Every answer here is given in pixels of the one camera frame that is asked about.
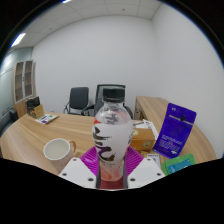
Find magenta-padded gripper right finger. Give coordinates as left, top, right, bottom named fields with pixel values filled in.
left=123, top=146, right=167, bottom=190

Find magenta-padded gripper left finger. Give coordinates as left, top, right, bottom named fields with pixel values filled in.
left=58, top=147, right=102, bottom=190

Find clear black-capped drink bottle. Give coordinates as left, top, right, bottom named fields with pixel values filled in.
left=91, top=85, right=134, bottom=183

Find white patterned ceramic mug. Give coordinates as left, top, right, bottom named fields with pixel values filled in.
left=43, top=138, right=78, bottom=174

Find orange cardboard box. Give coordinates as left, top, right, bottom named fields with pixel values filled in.
left=129, top=127, right=157, bottom=153

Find green flat packet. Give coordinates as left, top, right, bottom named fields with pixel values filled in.
left=160, top=153, right=198, bottom=176

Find printed paper sheet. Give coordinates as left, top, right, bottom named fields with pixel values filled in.
left=133, top=119, right=158, bottom=134

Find purple standing pouch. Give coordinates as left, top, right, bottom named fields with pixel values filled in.
left=152, top=102, right=198, bottom=159

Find printed leaflet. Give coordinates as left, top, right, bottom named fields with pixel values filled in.
left=34, top=113, right=59, bottom=125

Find black office chair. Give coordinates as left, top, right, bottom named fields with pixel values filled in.
left=63, top=86, right=91, bottom=116

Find grey mesh office chair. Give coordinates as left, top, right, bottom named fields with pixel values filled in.
left=83, top=83, right=134, bottom=120

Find dark stacked boxes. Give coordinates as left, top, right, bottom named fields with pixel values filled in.
left=25, top=96, right=45, bottom=119

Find black armchair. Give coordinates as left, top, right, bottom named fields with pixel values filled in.
left=8, top=109, right=20, bottom=124

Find wooden shelf unit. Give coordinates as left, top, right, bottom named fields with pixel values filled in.
left=12, top=59, right=36, bottom=118

